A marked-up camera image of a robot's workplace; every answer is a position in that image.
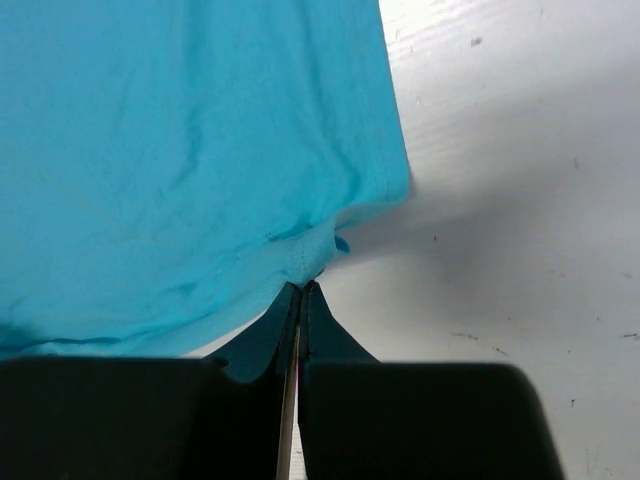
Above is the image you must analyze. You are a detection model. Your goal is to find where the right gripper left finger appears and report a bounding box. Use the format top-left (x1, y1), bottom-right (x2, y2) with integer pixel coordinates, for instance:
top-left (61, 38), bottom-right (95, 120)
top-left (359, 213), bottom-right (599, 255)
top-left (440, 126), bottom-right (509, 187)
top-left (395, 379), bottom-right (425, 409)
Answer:
top-left (1, 285), bottom-right (301, 479)

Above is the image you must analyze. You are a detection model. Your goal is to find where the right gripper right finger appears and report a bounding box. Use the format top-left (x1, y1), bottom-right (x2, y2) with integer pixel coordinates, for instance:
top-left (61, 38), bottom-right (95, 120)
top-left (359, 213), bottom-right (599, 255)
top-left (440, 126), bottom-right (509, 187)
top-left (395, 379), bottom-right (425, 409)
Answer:
top-left (298, 282), bottom-right (563, 479)

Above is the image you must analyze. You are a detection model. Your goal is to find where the blue t-shirt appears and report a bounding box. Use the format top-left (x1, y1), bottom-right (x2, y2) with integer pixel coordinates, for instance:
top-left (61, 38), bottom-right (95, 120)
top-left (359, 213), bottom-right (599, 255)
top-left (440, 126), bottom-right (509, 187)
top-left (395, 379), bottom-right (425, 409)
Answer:
top-left (1, 1), bottom-right (410, 359)

